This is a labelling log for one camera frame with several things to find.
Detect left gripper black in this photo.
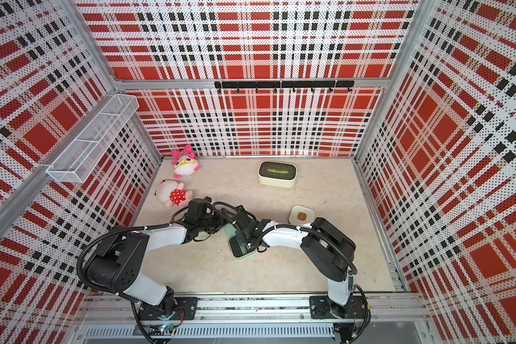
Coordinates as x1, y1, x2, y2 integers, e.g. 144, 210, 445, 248
198, 207, 235, 234

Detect green nail clipper case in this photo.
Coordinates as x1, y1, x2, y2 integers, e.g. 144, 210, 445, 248
223, 224, 257, 259

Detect cream case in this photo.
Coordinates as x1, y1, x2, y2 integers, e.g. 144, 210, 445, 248
289, 205, 315, 225

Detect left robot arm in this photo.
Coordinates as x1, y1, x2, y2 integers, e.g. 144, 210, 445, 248
76, 197, 226, 306

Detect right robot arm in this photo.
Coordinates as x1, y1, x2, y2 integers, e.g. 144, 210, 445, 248
221, 206, 358, 307

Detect pink doll red dress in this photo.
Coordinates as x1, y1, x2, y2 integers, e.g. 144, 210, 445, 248
155, 180, 193, 208

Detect pink owl plush toy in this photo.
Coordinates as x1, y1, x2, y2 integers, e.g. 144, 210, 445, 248
171, 145, 201, 179

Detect cream tissue box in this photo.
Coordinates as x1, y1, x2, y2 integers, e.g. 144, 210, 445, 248
258, 161, 298, 189

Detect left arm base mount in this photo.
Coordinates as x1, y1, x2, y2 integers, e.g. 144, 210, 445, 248
138, 296, 199, 321

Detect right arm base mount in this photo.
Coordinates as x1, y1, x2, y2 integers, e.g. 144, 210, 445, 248
309, 295, 369, 320

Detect white wire mesh basket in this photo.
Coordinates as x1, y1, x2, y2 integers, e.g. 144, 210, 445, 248
47, 94, 138, 183

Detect aluminium front rail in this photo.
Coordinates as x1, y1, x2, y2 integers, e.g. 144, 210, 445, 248
67, 292, 437, 343

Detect black wall hook rail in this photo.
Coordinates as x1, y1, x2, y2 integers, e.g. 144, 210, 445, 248
214, 80, 355, 92

